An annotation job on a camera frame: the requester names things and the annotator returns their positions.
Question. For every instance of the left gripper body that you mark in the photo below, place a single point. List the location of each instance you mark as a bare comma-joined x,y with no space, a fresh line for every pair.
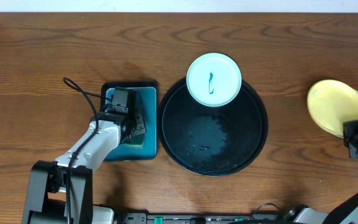
138,125

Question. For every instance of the green scrubbing sponge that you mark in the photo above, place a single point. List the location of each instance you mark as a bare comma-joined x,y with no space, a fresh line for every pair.
136,142

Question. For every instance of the yellow plate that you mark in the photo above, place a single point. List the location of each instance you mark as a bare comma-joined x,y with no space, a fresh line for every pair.
331,103

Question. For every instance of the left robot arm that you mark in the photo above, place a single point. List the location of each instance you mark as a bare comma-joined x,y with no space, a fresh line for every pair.
61,191

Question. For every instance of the black rectangular water tray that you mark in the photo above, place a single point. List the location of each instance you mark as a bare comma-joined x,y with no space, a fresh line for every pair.
146,99

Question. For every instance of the black round serving tray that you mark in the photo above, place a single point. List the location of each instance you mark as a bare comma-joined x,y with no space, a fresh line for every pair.
212,141

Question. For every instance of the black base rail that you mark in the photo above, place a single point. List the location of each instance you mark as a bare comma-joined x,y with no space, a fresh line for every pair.
143,218

